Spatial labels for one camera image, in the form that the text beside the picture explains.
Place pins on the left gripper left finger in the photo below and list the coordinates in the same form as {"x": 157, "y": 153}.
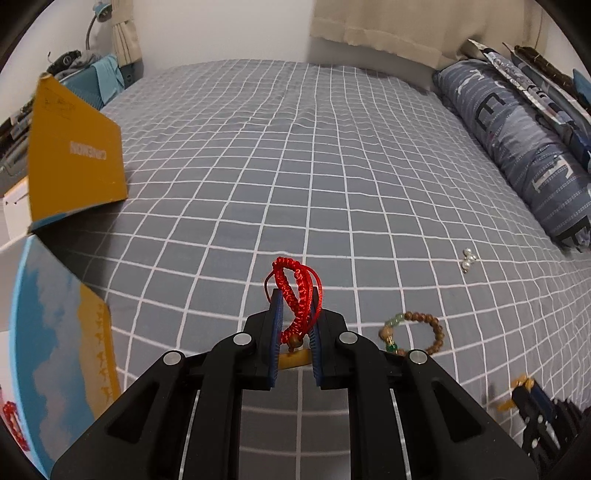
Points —
{"x": 276, "y": 308}

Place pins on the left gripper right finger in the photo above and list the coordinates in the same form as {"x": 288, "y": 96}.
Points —
{"x": 314, "y": 340}

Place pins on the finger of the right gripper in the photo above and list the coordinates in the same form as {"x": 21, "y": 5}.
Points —
{"x": 535, "y": 430}
{"x": 543, "y": 406}

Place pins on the red cord bracelet gold bar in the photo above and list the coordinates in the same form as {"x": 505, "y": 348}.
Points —
{"x": 10, "y": 416}

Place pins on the grey checked bed sheet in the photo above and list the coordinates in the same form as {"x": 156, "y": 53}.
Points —
{"x": 246, "y": 176}

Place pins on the small pearl ornament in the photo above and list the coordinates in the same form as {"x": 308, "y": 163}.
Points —
{"x": 469, "y": 259}

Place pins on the blue sky printed box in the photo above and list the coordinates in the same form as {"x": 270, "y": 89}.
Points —
{"x": 57, "y": 357}

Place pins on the stack of pillows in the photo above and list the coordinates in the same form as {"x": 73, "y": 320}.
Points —
{"x": 552, "y": 94}

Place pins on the folded blue grey quilt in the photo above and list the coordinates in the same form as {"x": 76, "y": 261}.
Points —
{"x": 531, "y": 156}

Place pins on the orange box lid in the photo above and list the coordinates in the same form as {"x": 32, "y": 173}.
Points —
{"x": 74, "y": 156}

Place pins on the teal storage box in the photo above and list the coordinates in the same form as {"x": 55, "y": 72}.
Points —
{"x": 97, "y": 84}

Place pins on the side curtain beige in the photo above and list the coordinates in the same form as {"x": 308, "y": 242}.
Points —
{"x": 125, "y": 40}

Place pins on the teal desk lamp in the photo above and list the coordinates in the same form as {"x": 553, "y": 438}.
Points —
{"x": 102, "y": 12}

